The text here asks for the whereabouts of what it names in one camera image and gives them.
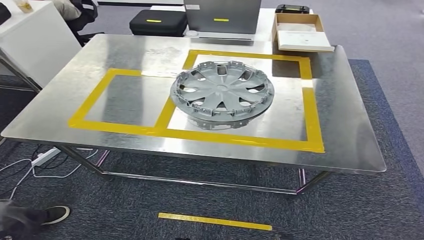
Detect white power cables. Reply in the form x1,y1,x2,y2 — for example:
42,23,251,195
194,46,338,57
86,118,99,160
0,149,100,204

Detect stainless steel workbench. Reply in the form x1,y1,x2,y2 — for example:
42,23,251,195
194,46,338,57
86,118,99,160
0,33,388,196

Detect clear jar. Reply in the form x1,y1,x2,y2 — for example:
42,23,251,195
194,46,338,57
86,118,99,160
13,0,35,14

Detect black office chair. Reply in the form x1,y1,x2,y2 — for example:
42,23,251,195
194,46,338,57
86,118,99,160
64,0,106,48

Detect grey laptop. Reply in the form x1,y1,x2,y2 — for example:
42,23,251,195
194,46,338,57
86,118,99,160
183,0,263,43

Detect white power strip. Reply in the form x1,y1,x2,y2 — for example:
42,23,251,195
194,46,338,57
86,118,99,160
30,147,63,168

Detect black floor cables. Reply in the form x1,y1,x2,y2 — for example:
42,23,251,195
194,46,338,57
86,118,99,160
0,144,70,196

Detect black case with yellow label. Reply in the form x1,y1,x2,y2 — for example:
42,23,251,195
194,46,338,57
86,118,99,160
274,3,311,15
129,9,189,38

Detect straight yellow floor tape strip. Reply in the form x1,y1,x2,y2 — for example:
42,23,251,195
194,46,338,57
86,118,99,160
157,212,274,232

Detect yellow tape on workbench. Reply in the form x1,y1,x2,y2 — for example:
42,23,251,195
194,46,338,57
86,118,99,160
67,49,326,154

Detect open cardboard box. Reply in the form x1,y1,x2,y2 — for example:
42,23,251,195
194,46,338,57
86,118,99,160
271,12,336,54

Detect grey plastic wheel hubcap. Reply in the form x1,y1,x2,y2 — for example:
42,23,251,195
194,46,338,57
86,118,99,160
169,60,276,131

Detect white cabinet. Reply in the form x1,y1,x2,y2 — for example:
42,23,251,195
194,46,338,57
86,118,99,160
0,0,83,89

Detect flat white box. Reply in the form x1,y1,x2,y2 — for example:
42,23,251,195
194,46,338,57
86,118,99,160
276,29,336,53

